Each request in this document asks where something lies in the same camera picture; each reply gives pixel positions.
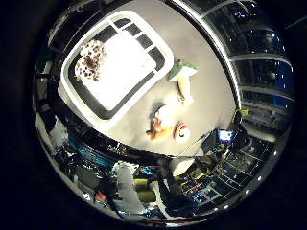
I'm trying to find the orange and white plush toy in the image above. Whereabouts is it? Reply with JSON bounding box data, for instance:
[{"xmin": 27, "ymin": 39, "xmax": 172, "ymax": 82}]
[{"xmin": 145, "ymin": 103, "xmax": 180, "ymax": 142}]

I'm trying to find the orange shrimp plush toy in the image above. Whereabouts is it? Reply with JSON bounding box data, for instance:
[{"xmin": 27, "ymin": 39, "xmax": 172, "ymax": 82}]
[{"xmin": 173, "ymin": 122, "xmax": 192, "ymax": 144}]

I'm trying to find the corn cob plush toy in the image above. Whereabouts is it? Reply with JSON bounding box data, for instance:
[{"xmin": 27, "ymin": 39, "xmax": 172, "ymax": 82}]
[{"xmin": 167, "ymin": 59, "xmax": 199, "ymax": 104}]

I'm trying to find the brown speckled item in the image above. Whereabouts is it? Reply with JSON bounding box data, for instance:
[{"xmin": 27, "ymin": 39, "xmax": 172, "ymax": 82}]
[{"xmin": 74, "ymin": 39, "xmax": 107, "ymax": 82}]

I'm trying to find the white plastic basket container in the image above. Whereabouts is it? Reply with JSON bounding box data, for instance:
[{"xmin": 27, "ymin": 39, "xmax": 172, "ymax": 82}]
[{"xmin": 57, "ymin": 10, "xmax": 176, "ymax": 132}]

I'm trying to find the computer monitor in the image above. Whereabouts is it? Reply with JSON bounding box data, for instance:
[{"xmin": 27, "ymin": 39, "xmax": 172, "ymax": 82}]
[{"xmin": 201, "ymin": 128, "xmax": 238, "ymax": 154}]

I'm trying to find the yellow-green chair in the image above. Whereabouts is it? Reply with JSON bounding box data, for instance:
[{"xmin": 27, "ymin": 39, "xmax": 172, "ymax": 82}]
[{"xmin": 133, "ymin": 177, "xmax": 157, "ymax": 204}]

